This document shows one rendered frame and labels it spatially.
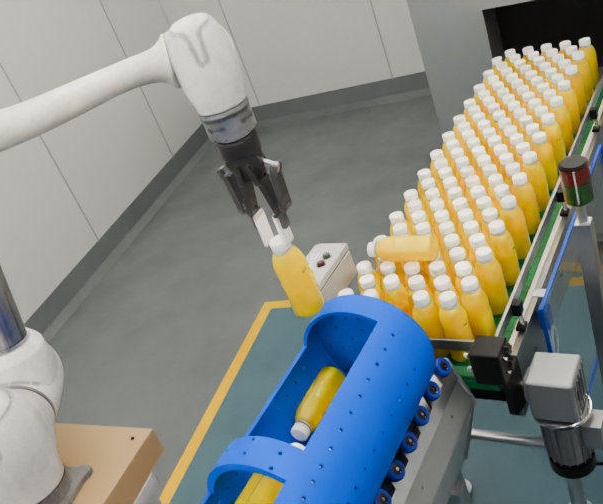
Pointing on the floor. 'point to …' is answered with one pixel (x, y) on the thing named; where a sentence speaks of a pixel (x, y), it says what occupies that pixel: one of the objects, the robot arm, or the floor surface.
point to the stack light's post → (592, 275)
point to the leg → (460, 494)
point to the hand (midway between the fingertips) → (273, 228)
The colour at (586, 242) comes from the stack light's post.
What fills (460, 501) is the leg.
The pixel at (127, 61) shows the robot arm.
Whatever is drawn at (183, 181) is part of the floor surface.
